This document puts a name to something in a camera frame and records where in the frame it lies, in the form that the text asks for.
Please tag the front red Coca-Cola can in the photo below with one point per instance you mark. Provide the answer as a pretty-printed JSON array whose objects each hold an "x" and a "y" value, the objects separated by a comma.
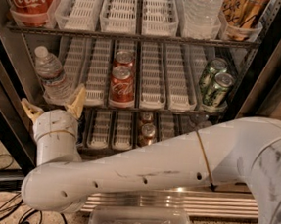
[{"x": 121, "y": 91}]

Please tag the clear water bottle bottom shelf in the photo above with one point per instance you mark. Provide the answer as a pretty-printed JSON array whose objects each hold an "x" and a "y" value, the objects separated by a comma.
[{"x": 197, "y": 122}]

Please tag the clear water bottle top shelf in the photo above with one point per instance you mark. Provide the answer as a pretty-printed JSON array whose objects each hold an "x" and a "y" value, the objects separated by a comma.
[{"x": 201, "y": 19}]

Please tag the steel fridge base grille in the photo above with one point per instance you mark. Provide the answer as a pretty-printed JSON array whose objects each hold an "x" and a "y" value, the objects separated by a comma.
[{"x": 232, "y": 201}]

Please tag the top wire shelf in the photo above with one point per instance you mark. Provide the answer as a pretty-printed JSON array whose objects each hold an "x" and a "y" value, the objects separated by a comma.
[{"x": 132, "y": 37}]

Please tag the orange soda can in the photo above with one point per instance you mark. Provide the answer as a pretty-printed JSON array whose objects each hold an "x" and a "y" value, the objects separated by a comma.
[
  {"x": 145, "y": 117},
  {"x": 147, "y": 135}
]

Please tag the rear green soda can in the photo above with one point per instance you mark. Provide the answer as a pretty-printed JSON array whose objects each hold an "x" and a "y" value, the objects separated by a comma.
[{"x": 214, "y": 66}]

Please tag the green soda can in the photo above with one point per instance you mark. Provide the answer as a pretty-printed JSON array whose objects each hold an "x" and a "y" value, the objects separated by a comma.
[
  {"x": 218, "y": 89},
  {"x": 214, "y": 66}
]

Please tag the wire shelf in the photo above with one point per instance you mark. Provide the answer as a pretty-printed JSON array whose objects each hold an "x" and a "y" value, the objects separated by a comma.
[
  {"x": 132, "y": 37},
  {"x": 108, "y": 108}
]

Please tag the front green soda can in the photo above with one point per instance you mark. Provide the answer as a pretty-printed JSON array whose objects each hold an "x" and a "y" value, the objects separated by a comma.
[{"x": 218, "y": 89}]

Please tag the rear orange soda can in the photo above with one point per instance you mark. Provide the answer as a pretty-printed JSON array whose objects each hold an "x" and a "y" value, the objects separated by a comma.
[{"x": 145, "y": 117}]

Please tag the front orange soda can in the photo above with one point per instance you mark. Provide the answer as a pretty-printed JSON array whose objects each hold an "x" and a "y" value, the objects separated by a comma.
[{"x": 147, "y": 135}]

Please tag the clear plastic bin on floor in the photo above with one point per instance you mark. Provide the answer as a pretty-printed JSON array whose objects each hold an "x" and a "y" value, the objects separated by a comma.
[{"x": 137, "y": 215}]

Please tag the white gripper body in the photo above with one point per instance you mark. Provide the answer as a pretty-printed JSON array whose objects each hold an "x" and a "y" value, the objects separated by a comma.
[{"x": 55, "y": 121}]

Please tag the rear red Coca-Cola can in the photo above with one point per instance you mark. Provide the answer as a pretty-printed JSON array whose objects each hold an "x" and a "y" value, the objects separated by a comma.
[{"x": 124, "y": 58}]

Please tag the red coca-cola can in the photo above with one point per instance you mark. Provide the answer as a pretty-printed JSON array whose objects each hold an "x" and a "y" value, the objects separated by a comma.
[
  {"x": 124, "y": 58},
  {"x": 121, "y": 91}
]

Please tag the middle wire shelf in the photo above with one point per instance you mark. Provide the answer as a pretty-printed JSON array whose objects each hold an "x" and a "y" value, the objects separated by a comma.
[{"x": 108, "y": 108}]

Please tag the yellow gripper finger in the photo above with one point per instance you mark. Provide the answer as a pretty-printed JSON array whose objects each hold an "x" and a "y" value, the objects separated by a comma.
[
  {"x": 31, "y": 110},
  {"x": 75, "y": 103}
]

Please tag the black fridge door left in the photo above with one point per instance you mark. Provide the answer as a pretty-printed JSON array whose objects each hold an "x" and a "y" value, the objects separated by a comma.
[{"x": 14, "y": 133}]

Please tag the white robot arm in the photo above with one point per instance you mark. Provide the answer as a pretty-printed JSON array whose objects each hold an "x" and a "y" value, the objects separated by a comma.
[{"x": 244, "y": 150}]

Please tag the clear water bottle shelf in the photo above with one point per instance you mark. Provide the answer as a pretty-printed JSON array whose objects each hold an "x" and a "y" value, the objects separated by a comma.
[
  {"x": 53, "y": 77},
  {"x": 197, "y": 122},
  {"x": 201, "y": 19}
]

